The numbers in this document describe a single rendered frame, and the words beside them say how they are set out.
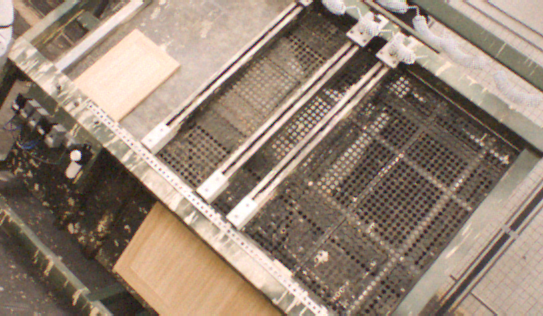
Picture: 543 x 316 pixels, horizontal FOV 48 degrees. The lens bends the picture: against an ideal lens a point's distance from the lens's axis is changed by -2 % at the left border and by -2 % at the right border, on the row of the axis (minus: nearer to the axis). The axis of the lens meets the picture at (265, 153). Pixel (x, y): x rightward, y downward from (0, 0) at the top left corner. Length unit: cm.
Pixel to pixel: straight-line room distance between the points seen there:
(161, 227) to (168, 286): 28
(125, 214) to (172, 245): 30
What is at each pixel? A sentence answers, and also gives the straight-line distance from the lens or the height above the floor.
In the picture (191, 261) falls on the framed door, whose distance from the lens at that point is 286.
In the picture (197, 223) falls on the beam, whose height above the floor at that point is 83.
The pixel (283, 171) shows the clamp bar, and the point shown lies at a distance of 259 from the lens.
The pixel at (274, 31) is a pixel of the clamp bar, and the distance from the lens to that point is 293.
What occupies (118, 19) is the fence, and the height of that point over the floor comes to 122.
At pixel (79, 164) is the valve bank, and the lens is 277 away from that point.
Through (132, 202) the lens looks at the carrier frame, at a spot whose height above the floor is 57.
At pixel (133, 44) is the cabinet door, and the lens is 304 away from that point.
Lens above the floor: 184
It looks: 14 degrees down
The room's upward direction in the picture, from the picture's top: 35 degrees clockwise
